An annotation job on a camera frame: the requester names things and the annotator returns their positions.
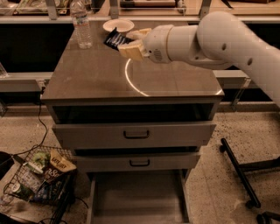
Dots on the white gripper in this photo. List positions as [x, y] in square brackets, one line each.
[157, 44]

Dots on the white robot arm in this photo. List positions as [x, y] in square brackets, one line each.
[219, 41]

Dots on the grey drawer cabinet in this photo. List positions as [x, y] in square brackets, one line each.
[98, 85]

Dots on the top grey drawer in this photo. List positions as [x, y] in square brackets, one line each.
[133, 135]

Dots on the middle grey drawer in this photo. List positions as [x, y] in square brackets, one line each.
[137, 162]

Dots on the bottom grey open drawer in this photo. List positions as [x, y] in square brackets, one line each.
[138, 197]

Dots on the clear plastic water bottle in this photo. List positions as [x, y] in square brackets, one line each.
[81, 24]

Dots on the brown chip bag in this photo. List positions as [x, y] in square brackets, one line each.
[61, 163]

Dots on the green snack bag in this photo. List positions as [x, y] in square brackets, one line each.
[41, 159]

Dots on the black chair base leg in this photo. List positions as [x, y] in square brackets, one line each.
[241, 169]

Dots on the blue snack bag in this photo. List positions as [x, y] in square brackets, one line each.
[49, 193]

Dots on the green can in basket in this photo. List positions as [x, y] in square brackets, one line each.
[22, 191]

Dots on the black wire basket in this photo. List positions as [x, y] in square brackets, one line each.
[35, 178]

